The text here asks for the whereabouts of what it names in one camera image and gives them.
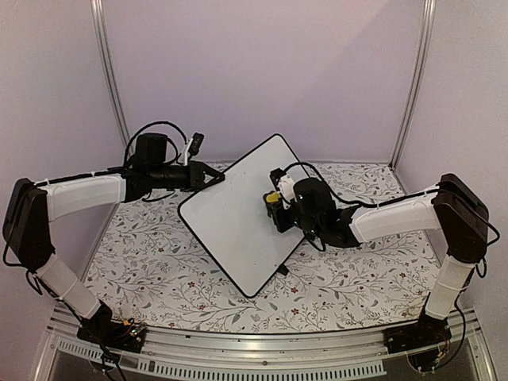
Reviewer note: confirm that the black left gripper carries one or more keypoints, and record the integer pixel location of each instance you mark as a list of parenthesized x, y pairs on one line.
[(196, 178)]

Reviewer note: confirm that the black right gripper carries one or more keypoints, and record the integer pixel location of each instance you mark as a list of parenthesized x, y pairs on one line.
[(282, 224)]

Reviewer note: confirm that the yellow black whiteboard eraser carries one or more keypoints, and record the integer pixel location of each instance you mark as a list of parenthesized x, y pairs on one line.
[(272, 199)]

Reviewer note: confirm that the white whiteboard black frame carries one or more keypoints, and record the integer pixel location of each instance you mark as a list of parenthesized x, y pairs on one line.
[(230, 219)]

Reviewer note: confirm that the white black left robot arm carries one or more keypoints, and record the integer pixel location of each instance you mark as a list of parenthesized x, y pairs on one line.
[(36, 208)]

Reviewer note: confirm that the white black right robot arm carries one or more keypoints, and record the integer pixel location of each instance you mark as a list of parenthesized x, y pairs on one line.
[(449, 207)]

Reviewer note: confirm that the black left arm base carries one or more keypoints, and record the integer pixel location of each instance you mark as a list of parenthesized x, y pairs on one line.
[(126, 335)]

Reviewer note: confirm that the black whiteboard stand foot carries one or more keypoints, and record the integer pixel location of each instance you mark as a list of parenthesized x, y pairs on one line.
[(283, 270)]

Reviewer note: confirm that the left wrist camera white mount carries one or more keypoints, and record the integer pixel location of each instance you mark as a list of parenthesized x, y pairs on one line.
[(192, 147)]

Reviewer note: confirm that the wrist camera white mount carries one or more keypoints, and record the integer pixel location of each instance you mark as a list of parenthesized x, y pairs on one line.
[(284, 185), (192, 147)]

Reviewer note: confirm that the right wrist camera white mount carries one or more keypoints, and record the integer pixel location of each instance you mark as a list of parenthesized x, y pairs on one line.
[(284, 185)]

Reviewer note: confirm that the aluminium front rail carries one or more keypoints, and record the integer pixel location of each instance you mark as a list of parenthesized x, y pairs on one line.
[(171, 354)]

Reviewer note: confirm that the aluminium corner post left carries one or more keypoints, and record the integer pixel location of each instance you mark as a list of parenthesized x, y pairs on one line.
[(107, 63)]

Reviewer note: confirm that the aluminium corner post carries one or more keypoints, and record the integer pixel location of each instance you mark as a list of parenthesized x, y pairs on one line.
[(422, 51), (107, 63)]

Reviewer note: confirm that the aluminium corner post right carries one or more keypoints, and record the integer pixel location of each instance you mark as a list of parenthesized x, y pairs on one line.
[(422, 51)]

